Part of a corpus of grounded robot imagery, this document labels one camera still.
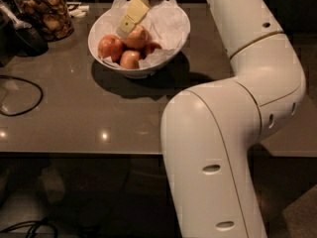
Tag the white paper liner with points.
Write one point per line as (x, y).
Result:
(166, 22)

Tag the black appliance with metal lever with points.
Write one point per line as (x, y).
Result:
(27, 39)

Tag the white ceramic bowl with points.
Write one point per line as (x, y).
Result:
(132, 73)

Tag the small white items behind jar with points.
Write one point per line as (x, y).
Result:
(78, 11)

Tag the left red apple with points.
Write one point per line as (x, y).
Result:
(110, 46)

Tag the right small red apple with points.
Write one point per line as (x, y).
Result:
(150, 47)

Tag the front red apple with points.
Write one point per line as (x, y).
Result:
(130, 59)

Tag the glass jar of dried chips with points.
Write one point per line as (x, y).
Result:
(51, 17)

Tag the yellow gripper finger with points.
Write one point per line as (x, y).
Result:
(135, 13)

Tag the yellow-red apple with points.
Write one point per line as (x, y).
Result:
(138, 38)

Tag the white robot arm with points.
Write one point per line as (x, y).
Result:
(206, 130)

